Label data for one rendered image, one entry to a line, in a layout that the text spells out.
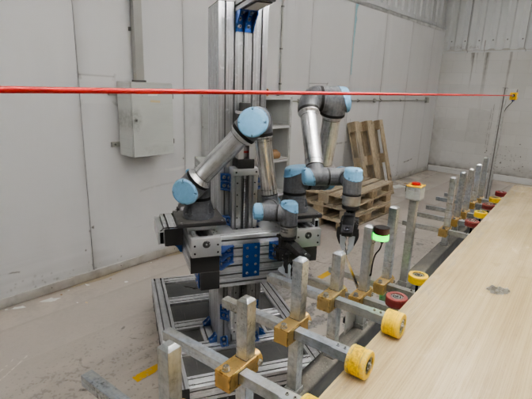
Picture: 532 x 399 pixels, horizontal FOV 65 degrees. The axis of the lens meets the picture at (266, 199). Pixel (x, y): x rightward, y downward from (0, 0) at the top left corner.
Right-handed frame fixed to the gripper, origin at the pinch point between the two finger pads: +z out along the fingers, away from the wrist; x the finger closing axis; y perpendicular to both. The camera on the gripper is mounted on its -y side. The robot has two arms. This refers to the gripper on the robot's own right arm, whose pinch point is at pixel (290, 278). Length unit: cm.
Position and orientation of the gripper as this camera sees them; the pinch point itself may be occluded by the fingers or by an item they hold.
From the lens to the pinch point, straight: 191.7
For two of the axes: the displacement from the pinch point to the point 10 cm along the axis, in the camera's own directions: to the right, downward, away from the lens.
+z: -0.3, 9.7, 2.6
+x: -6.1, 1.9, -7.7
